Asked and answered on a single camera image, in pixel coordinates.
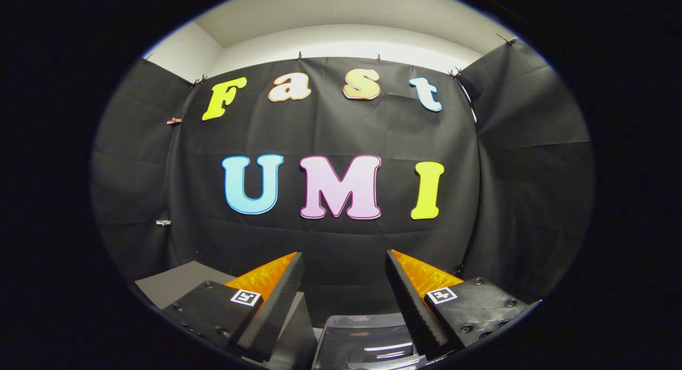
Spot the dark washing machine lid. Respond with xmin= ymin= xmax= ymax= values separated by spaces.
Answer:
xmin=312 ymin=314 xmax=427 ymax=370

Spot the grey low table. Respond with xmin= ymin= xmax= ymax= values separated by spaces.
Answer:
xmin=134 ymin=261 xmax=319 ymax=370

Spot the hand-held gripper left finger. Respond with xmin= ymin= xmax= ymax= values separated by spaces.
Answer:
xmin=163 ymin=252 xmax=304 ymax=363

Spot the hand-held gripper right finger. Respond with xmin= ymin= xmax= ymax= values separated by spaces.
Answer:
xmin=385 ymin=249 xmax=541 ymax=360

